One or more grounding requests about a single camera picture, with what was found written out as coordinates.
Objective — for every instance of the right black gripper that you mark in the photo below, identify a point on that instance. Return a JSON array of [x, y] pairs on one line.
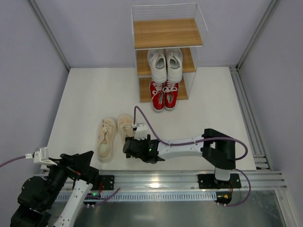
[[132, 147]]

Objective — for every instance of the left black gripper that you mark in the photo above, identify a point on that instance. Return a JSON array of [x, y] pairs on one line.
[[71, 164]]

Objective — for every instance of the beige sneaker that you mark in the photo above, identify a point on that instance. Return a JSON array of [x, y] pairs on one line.
[[124, 124], [106, 136]]

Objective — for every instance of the red canvas sneaker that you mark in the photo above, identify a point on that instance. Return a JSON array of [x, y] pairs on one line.
[[156, 91], [170, 91]]

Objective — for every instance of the white sneaker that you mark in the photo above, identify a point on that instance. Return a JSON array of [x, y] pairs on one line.
[[174, 59], [157, 63]]

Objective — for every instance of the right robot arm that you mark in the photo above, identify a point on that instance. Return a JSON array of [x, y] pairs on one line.
[[215, 147]]

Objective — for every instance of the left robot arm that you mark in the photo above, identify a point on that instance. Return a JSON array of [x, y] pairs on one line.
[[39, 194]]

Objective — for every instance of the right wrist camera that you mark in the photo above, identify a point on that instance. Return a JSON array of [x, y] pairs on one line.
[[140, 131]]

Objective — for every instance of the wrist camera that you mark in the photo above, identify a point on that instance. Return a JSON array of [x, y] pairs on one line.
[[41, 157], [140, 131]]

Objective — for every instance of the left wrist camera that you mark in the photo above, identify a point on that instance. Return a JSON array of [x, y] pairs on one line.
[[41, 157]]

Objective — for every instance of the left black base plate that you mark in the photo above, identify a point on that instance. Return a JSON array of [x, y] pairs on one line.
[[104, 183]]

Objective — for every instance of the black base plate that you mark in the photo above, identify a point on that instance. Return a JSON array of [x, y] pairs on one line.
[[104, 183], [208, 181]]

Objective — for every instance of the white slotted cable duct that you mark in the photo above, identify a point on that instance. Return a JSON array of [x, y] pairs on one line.
[[122, 196]]

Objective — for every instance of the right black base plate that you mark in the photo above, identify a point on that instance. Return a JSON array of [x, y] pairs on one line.
[[208, 181]]

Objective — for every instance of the white wire shoe shelf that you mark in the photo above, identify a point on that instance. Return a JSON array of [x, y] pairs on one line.
[[167, 27]]

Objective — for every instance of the aluminium mounting rail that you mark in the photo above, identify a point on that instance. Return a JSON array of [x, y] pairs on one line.
[[145, 181]]

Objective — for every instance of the right aluminium frame rail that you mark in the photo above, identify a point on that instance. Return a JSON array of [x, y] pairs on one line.
[[256, 143]]

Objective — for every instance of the left corner aluminium post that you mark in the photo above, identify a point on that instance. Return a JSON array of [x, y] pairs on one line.
[[47, 30]]

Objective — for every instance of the corner aluminium post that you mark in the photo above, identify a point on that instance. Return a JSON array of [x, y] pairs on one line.
[[47, 30], [271, 8]]

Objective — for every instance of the right corner aluminium post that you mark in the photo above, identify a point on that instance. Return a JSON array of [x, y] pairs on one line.
[[271, 8]]

